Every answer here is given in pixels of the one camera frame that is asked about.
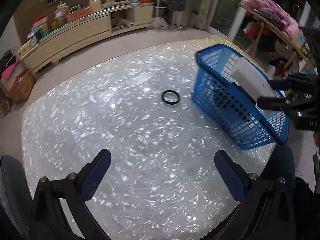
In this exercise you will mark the blue plastic laundry basket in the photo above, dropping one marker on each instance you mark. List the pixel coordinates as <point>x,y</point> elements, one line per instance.
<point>215,63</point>

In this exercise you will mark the pink cloth on stool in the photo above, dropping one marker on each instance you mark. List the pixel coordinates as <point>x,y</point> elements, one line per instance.
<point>10,68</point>

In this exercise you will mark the white plastic jug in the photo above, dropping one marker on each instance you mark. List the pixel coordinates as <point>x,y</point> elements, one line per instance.
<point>95,5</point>

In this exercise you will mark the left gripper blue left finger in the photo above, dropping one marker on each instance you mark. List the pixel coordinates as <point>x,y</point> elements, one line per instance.
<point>92,174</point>

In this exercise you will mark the pink clothes pile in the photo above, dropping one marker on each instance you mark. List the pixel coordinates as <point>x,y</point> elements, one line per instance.
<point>271,11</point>

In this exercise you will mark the white towel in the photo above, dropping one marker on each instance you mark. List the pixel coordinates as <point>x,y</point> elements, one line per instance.
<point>251,80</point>

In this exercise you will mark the pink storage box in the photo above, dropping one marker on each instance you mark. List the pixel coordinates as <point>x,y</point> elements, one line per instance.
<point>78,14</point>

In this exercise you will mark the grey queen chair cover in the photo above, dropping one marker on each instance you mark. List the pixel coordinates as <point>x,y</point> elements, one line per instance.
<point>15,194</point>

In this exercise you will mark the paper towel roll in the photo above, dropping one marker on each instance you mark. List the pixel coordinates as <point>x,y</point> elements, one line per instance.
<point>128,23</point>

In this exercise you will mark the black paper bag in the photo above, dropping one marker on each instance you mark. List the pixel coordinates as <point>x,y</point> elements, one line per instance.
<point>176,5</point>

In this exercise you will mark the black plush toy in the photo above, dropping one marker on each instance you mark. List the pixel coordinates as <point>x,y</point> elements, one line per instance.
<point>225,100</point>

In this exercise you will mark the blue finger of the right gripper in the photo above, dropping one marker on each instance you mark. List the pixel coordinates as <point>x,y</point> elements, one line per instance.
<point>280,85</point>
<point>273,104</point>

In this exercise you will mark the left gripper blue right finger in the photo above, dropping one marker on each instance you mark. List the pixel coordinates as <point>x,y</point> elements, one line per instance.
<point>232,174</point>

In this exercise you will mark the patterned curtain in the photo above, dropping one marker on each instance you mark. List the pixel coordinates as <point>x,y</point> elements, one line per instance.
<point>203,14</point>

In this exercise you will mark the cardboard box on floor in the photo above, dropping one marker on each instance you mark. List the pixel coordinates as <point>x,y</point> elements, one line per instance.
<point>22,86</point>

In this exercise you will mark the cream tv cabinet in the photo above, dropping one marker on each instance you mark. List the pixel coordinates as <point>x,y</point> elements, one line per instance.
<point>86,31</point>

